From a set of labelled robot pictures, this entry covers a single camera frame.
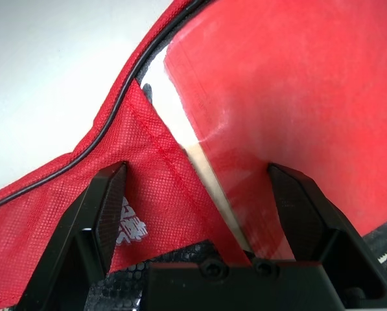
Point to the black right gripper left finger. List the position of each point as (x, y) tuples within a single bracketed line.
[(83, 233)]

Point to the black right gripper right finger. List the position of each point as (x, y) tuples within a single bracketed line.
[(319, 220)]

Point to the red black paddle case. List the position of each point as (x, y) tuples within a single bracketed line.
[(131, 145)]

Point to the red ping-pong paddle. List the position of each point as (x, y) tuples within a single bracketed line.
[(277, 97)]

